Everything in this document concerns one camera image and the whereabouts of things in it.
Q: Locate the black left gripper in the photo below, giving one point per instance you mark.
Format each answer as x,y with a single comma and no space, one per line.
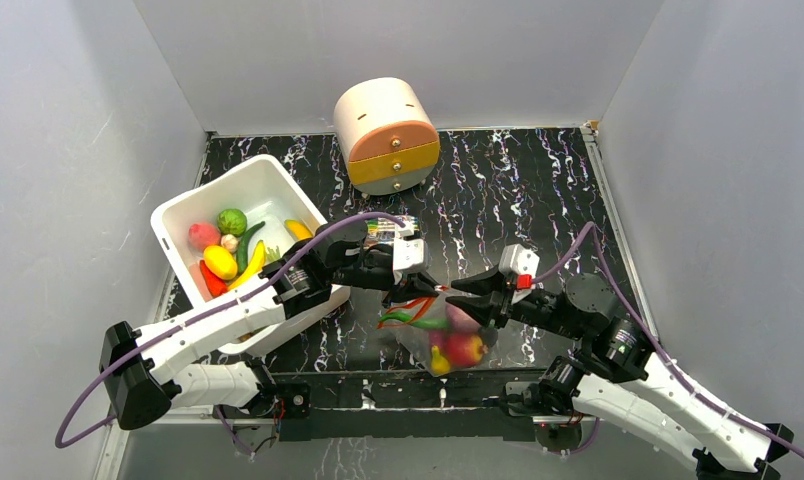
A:
410,288

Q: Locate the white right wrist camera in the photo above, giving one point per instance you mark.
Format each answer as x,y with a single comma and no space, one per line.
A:
521,262

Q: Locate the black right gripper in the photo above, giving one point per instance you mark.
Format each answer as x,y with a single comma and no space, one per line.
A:
498,304

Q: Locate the white garlic bulb toy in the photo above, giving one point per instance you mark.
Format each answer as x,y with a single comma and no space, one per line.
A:
230,242

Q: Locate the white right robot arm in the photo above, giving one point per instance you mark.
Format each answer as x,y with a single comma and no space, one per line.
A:
617,374

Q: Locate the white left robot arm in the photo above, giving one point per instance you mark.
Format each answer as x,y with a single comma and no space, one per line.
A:
150,370

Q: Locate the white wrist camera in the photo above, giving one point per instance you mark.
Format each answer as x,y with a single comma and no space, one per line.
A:
410,255
521,262

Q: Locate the pack of coloured markers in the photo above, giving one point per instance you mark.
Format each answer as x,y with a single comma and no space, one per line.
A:
381,231

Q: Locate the dark green cucumber toy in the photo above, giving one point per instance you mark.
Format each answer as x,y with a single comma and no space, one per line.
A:
242,253

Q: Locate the yellow banana toy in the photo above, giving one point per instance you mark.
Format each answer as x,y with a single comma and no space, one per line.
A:
439,364
298,230

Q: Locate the clear orange-zip bag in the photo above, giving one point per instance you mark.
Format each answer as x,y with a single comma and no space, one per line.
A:
418,342

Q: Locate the round pastel drawer cabinet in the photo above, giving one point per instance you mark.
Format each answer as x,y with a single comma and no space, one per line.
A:
387,140

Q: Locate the red fruit toy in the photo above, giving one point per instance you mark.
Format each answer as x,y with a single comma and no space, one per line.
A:
465,350

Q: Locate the yellow lemon toy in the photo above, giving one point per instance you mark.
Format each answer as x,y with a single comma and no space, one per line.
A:
220,262

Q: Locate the black base frame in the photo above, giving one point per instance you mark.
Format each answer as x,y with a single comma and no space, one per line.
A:
412,404

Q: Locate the pink peach toy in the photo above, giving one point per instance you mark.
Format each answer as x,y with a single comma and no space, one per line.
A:
202,235

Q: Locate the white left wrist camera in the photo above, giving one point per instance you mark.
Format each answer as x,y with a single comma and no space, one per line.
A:
410,255

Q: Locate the white plastic food bin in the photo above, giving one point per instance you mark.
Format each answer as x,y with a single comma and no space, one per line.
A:
265,192

